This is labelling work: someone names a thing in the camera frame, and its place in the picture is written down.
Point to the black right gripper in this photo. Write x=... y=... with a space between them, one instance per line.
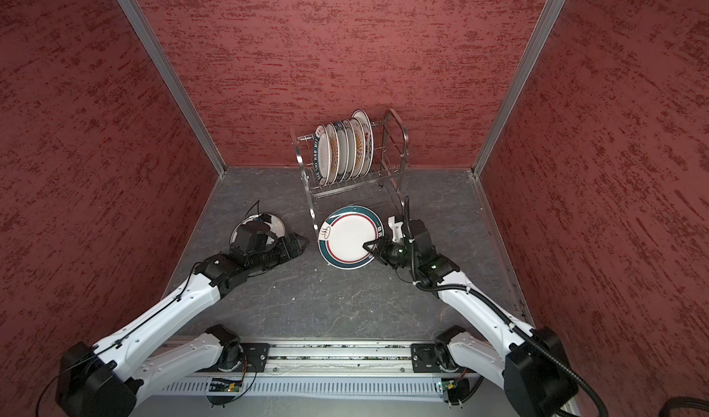
x=384 y=244

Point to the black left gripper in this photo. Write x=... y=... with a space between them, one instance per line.
x=286 y=255

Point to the white plate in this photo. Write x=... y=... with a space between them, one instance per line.
x=357 y=148
x=343 y=234
x=334 y=153
x=367 y=128
x=322 y=155
x=348 y=133
x=274 y=226
x=339 y=150

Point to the stainless steel dish rack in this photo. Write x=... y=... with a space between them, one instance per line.
x=381 y=185

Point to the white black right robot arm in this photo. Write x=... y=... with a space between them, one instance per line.
x=529 y=364

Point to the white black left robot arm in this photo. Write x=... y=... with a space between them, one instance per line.
x=112 y=376

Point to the left small circuit board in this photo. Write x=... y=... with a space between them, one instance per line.
x=223 y=385

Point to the small circuit board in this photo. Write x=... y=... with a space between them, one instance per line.
x=223 y=385
x=454 y=392

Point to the right small circuit board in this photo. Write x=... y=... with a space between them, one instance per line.
x=454 y=392

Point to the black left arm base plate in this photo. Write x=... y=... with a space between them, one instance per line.
x=249 y=357

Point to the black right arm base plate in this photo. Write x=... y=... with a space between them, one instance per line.
x=432 y=358

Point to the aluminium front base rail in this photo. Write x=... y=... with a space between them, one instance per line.
x=327 y=369

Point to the aluminium left corner post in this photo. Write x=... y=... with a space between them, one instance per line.
x=152 y=46

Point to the aluminium corner post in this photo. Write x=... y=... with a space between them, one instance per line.
x=545 y=24
x=152 y=46

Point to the aluminium right corner post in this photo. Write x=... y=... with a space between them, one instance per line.
x=545 y=24

